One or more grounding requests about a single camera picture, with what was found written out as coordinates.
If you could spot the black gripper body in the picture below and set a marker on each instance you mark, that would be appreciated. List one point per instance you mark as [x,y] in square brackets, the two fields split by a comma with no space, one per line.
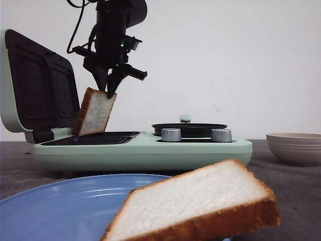
[108,44]

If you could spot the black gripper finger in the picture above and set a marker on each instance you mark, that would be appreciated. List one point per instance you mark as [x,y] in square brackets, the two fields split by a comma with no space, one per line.
[100,76]
[114,79]

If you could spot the white bread slice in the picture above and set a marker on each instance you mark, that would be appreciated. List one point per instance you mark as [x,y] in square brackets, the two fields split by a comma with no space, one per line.
[216,201]
[94,113]

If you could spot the mint green sandwich maker lid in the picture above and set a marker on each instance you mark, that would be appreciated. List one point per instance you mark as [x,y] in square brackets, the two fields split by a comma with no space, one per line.
[38,90]

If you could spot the beige ribbed bowl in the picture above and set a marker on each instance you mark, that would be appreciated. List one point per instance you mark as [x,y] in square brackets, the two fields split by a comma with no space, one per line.
[299,149]

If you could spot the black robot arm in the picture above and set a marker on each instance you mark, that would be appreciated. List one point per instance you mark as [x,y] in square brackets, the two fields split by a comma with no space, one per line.
[113,5]

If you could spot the mint green breakfast maker base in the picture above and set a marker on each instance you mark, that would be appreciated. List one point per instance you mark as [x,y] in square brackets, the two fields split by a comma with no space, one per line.
[135,151]

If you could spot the left silver control knob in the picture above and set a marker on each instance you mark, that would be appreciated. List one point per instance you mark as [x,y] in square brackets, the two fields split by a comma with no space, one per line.
[171,135]

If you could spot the silver control knob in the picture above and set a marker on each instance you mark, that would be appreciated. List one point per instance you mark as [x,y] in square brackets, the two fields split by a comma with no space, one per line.
[221,135]
[171,135]

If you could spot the black round frying pan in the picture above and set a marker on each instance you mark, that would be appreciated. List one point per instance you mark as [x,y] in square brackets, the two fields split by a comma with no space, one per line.
[188,129]

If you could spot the right silver control knob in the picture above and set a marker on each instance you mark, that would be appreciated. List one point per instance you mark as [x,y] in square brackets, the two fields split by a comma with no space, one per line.
[221,135]

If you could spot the blue round plate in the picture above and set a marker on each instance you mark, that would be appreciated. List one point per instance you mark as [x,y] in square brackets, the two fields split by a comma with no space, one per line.
[75,209]

